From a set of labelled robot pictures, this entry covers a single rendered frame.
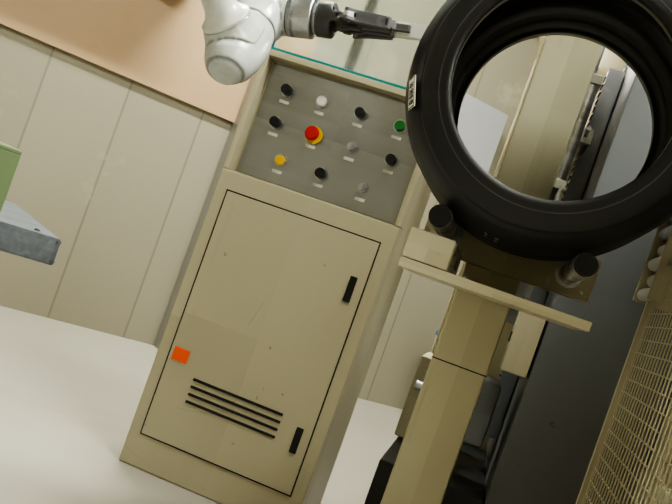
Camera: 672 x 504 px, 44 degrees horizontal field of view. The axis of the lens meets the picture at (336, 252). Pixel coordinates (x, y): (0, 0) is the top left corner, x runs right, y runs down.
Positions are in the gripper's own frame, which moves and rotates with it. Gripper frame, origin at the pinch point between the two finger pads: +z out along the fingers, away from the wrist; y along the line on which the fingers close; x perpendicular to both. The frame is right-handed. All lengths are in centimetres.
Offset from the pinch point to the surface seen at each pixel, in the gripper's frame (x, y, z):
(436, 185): 31.6, -8.6, 12.0
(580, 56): -8.4, 26.8, 35.2
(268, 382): 85, 60, -30
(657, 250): 31, 38, 61
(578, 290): 45, 24, 44
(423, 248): 44.0, -10.1, 12.0
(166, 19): -59, 216, -158
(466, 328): 58, 27, 22
